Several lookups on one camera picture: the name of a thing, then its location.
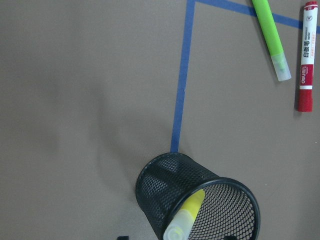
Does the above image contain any yellow highlighter pen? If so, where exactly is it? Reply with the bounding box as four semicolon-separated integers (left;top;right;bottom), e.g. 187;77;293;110
163;189;206;240

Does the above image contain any red marker pen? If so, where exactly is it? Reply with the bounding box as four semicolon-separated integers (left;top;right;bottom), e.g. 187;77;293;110
297;0;319;113

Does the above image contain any green highlighter pen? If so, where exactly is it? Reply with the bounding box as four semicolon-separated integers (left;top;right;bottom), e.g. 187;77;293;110
252;0;292;82

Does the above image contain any black mesh pen cup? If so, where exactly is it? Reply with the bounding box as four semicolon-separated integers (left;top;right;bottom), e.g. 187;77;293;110
135;152;261;240

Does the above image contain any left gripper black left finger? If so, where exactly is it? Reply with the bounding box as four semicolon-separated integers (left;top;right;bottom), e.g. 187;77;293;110
117;236;129;240

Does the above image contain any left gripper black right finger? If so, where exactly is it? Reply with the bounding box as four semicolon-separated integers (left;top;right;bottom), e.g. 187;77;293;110
223;235;236;240

